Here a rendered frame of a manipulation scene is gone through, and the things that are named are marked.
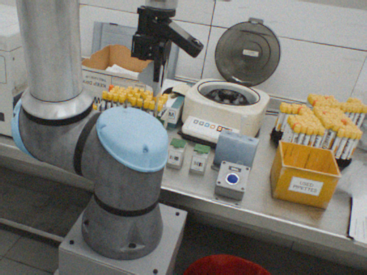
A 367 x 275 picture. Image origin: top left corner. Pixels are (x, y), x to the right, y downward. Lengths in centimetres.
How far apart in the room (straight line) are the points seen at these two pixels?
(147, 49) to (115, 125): 39
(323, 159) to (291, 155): 8
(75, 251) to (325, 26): 114
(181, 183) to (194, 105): 31
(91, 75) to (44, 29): 78
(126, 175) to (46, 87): 18
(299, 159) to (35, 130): 75
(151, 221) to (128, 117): 19
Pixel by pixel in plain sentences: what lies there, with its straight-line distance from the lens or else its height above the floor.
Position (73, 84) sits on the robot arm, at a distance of 63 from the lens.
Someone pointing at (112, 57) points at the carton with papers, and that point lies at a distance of 161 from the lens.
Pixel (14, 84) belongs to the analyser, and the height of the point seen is 104.
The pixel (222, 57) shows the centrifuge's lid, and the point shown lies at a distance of 151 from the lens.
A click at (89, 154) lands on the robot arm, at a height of 113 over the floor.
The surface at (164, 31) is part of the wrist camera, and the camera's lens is 97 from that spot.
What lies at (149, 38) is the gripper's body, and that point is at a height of 122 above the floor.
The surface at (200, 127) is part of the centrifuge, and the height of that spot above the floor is 92.
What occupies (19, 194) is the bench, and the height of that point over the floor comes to 27.
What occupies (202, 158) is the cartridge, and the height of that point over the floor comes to 93.
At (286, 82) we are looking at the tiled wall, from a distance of 159.
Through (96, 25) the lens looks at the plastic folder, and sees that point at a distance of 166.
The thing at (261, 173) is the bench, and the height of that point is 87.
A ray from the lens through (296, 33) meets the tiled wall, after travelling 154.
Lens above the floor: 147
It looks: 31 degrees down
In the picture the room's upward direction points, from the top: 6 degrees clockwise
